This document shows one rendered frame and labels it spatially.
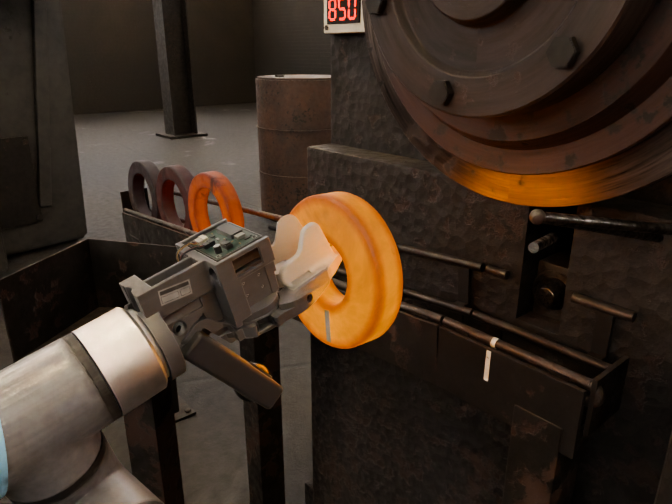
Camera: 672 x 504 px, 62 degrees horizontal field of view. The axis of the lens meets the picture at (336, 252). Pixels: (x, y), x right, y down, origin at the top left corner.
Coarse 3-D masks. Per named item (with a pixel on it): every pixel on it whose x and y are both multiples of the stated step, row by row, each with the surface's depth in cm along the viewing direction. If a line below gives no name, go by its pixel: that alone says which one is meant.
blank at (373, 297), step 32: (320, 224) 55; (352, 224) 51; (384, 224) 52; (352, 256) 52; (384, 256) 50; (352, 288) 53; (384, 288) 50; (320, 320) 58; (352, 320) 54; (384, 320) 52
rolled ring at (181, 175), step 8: (168, 168) 129; (176, 168) 128; (184, 168) 129; (160, 176) 134; (168, 176) 130; (176, 176) 127; (184, 176) 126; (192, 176) 127; (160, 184) 135; (168, 184) 135; (176, 184) 128; (184, 184) 125; (160, 192) 136; (168, 192) 137; (184, 192) 126; (160, 200) 137; (168, 200) 137; (184, 200) 127; (160, 208) 138; (168, 208) 138; (168, 216) 137; (176, 216) 138; (176, 224) 137; (184, 224) 130
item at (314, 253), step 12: (312, 228) 51; (300, 240) 50; (312, 240) 51; (324, 240) 52; (300, 252) 50; (312, 252) 51; (324, 252) 52; (336, 252) 54; (288, 264) 50; (300, 264) 51; (312, 264) 52; (324, 264) 52; (336, 264) 53; (288, 276) 50; (300, 276) 51; (312, 276) 51
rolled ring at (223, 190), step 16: (208, 176) 114; (224, 176) 114; (192, 192) 121; (208, 192) 121; (224, 192) 111; (192, 208) 123; (224, 208) 112; (240, 208) 112; (192, 224) 124; (208, 224) 124; (240, 224) 113
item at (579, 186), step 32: (384, 96) 70; (416, 128) 67; (448, 160) 65; (608, 160) 51; (640, 160) 49; (480, 192) 62; (512, 192) 59; (544, 192) 56; (576, 192) 54; (608, 192) 51
